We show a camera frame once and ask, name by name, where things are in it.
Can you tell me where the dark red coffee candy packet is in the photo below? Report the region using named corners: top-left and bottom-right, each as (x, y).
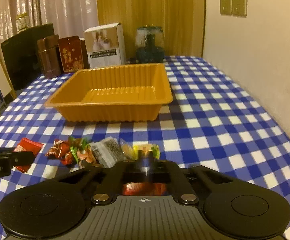
top-left (45, 139), bottom-right (74, 166)

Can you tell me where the green nut snack packet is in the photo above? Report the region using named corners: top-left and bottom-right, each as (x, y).
top-left (68, 136), bottom-right (98, 168)

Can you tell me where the red kitkat style packet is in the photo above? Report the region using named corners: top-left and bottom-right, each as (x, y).
top-left (122, 182), bottom-right (167, 196)

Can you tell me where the grey seaweed snack packet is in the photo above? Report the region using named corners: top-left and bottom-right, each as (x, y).
top-left (89, 137), bottom-right (126, 168)

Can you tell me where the yellow biscuit snack packet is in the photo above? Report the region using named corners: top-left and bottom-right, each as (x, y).
top-left (119, 139), bottom-right (160, 160)

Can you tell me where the blue white checkered tablecloth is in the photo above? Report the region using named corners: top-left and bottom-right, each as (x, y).
top-left (0, 55), bottom-right (290, 240)

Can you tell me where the brown metal tin canister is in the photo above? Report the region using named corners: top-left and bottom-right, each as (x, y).
top-left (37, 35), bottom-right (61, 79)

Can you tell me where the red chinese gift box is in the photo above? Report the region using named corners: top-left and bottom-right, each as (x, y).
top-left (58, 36), bottom-right (84, 73)

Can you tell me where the glass jar with label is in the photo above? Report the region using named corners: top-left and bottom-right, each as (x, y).
top-left (15, 12), bottom-right (31, 33)

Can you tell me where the orange plastic tray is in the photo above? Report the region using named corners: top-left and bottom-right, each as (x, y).
top-left (45, 63), bottom-right (173, 122)

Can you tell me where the white humidifier product box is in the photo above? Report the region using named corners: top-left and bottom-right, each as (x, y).
top-left (84, 23), bottom-right (126, 69)

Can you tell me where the white sheer curtain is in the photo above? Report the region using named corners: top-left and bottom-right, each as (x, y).
top-left (0, 0), bottom-right (98, 61)

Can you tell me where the green glass dome jar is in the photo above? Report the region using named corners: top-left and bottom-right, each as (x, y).
top-left (135, 25), bottom-right (165, 63)

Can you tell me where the yellow brown curtain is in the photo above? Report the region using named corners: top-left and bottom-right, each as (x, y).
top-left (97, 0), bottom-right (206, 59)

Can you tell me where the right wall power socket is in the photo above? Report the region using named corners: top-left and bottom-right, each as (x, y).
top-left (232, 0), bottom-right (248, 17)

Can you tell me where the wall power socket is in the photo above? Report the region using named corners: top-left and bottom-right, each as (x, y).
top-left (232, 0), bottom-right (248, 17)
top-left (220, 0), bottom-right (232, 15)

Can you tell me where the left wall power socket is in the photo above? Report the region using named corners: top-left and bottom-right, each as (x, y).
top-left (220, 0), bottom-right (232, 15)

